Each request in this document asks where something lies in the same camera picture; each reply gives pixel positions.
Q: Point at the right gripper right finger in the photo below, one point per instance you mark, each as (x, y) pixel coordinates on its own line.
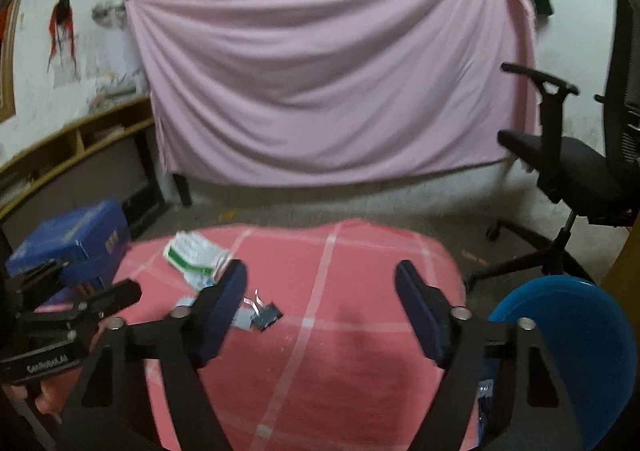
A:
(498, 376)

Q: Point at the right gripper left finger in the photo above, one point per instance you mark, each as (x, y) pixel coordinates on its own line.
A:
(110, 406)

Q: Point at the white green paper packet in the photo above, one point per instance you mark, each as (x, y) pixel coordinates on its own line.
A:
(200, 261)

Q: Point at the person's left hand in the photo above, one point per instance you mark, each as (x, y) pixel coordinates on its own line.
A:
(55, 391)

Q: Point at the black binder clip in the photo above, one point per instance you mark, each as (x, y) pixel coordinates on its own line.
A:
(262, 315)

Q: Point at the blue cardboard box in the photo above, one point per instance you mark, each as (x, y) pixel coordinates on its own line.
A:
(91, 241)

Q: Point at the pink checkered tablecloth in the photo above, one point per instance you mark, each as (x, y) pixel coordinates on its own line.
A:
(341, 369)

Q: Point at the blue plastic bucket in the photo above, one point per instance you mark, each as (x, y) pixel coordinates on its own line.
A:
(590, 340)

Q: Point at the wooden shelf desk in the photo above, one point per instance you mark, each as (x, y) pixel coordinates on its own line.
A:
(50, 158)

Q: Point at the black office chair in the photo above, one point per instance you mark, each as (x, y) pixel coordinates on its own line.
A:
(602, 187)

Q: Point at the large pink hanging sheet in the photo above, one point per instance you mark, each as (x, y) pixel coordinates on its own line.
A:
(309, 93)

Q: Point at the red tassel wall ornament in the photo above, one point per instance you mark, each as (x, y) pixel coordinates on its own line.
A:
(62, 31)

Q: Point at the wooden window frame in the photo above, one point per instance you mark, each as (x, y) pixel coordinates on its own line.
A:
(9, 19)

